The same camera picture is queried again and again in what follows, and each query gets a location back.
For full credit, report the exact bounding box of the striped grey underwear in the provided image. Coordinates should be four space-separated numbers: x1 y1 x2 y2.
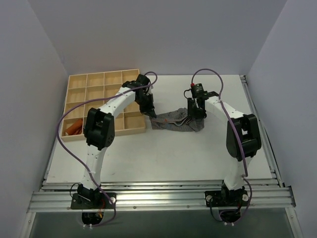
150 108 205 132

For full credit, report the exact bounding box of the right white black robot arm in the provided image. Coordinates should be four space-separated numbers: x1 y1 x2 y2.
187 83 262 205

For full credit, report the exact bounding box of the aluminium frame rail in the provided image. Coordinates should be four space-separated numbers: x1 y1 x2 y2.
26 74 297 238

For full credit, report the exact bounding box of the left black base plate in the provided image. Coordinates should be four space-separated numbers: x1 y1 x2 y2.
70 192 114 210

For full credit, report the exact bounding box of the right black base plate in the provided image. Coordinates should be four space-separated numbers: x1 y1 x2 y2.
205 190 249 207

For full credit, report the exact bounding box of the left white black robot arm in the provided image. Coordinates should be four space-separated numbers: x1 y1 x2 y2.
77 75 157 208

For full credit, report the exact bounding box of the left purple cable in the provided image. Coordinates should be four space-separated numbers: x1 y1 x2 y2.
54 71 159 228

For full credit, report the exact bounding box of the wooden compartment tray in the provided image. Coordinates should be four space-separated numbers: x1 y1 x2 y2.
60 68 147 142

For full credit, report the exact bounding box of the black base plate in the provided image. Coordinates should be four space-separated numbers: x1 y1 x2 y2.
70 192 114 210
205 190 249 207

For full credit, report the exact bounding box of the rolled orange cloth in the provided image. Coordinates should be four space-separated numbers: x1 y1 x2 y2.
65 119 83 136

